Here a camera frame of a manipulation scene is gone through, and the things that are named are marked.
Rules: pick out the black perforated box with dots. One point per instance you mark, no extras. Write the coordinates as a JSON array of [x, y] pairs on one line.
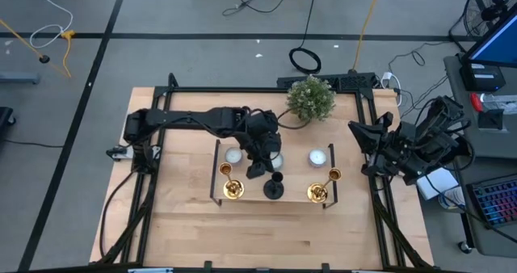
[[355, 80]]

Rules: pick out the silver bracket strip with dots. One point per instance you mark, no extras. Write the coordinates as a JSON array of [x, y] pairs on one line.
[[149, 270]]

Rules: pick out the black floor fan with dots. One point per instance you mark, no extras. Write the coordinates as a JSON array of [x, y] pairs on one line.
[[472, 22]]

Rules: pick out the black candlestick holder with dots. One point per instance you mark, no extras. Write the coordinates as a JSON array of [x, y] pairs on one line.
[[274, 191]]

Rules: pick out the grey desk foot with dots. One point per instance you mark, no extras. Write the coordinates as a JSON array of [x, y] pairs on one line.
[[20, 78]]

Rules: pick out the black desk holder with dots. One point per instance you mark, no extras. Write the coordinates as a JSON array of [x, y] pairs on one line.
[[490, 119]]

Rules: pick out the wooden riser shelf black legs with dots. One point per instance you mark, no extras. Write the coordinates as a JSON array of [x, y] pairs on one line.
[[299, 180]]

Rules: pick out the black frame clamp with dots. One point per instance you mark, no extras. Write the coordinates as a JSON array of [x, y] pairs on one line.
[[208, 265], [323, 267]]

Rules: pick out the clear plastic bag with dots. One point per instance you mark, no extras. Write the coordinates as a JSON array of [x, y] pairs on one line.
[[501, 103]]

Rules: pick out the white flat box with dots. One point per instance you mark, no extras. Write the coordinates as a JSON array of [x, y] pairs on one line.
[[440, 184]]

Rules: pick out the gold candlestick holder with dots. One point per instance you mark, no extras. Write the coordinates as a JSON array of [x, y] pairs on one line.
[[317, 193], [233, 189]]

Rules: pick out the dark grey desk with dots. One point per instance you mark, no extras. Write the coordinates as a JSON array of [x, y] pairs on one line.
[[493, 166]]

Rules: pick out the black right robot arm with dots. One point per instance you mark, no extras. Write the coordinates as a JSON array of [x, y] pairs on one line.
[[440, 123]]

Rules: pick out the RGB backlit keyboard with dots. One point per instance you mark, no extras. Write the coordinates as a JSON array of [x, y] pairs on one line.
[[498, 202]]

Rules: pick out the grey side cart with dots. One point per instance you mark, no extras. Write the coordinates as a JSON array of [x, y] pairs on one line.
[[484, 144]]

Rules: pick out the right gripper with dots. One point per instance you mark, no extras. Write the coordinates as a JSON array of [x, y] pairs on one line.
[[398, 152]]

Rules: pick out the purple patterned candle tin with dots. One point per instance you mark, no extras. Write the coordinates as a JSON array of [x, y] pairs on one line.
[[233, 156]]

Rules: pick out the potted green artificial plant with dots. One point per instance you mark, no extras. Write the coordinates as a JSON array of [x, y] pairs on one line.
[[311, 99]]

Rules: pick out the white power adapter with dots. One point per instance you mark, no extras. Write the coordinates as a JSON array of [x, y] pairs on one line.
[[387, 78]]

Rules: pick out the red leaf candle tin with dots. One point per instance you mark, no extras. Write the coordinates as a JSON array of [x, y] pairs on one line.
[[317, 158]]

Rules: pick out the small black printer box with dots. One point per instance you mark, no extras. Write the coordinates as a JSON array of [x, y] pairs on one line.
[[482, 77]]

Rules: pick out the computer monitor blue screen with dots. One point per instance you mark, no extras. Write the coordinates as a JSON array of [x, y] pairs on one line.
[[501, 43]]

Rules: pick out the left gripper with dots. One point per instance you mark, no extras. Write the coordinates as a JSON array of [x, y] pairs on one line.
[[260, 135]]

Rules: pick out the blue floral candle tin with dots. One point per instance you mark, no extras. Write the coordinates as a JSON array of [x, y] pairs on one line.
[[278, 162]]

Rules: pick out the black caster base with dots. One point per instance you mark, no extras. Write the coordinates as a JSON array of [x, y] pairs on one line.
[[5, 117]]

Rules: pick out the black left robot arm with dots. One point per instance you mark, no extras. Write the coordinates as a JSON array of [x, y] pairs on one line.
[[182, 117]]

